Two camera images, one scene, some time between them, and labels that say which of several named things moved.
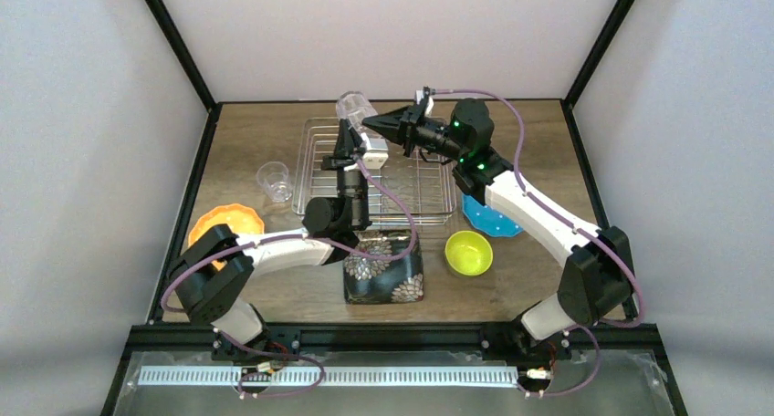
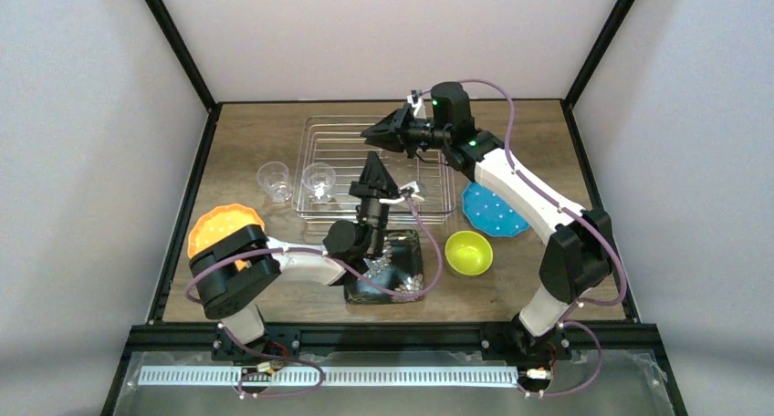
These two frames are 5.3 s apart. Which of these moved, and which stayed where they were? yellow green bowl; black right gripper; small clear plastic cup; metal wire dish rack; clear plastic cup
Moved: clear plastic cup
Stayed: small clear plastic cup; metal wire dish rack; yellow green bowl; black right gripper
